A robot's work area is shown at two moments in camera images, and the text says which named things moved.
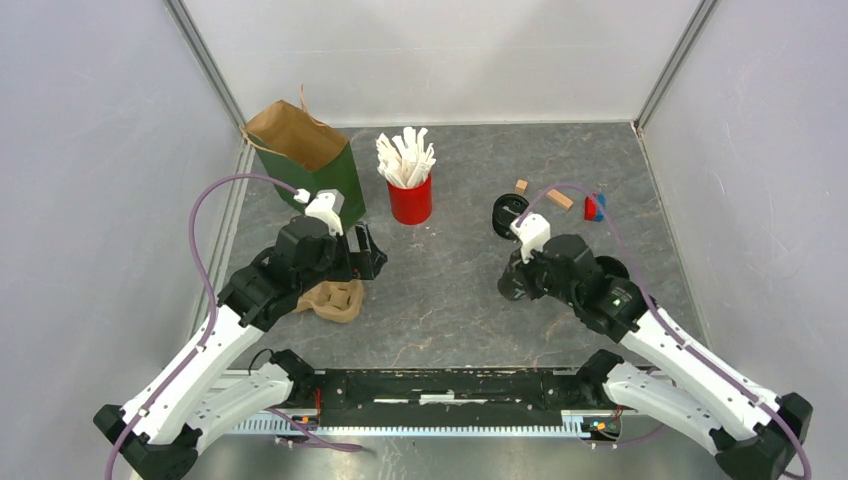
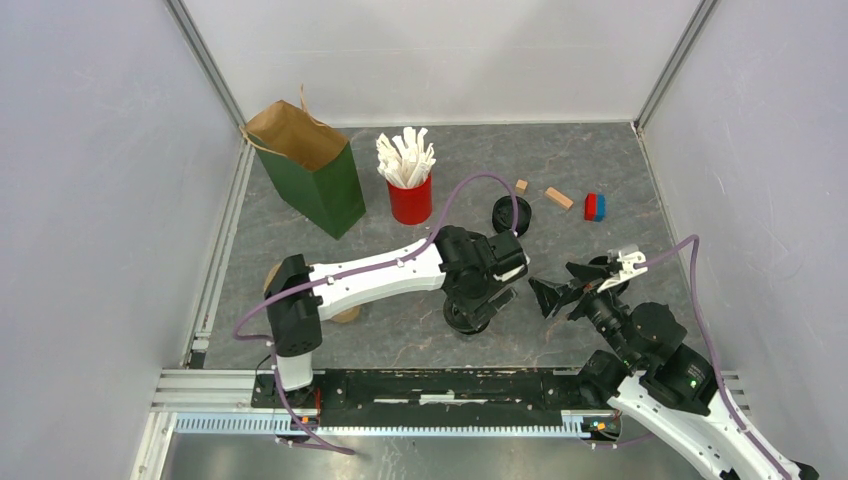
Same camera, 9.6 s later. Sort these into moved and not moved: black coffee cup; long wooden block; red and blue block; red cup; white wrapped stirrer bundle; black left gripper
Moved: black left gripper; black coffee cup
Not moved: white wrapped stirrer bundle; long wooden block; red and blue block; red cup
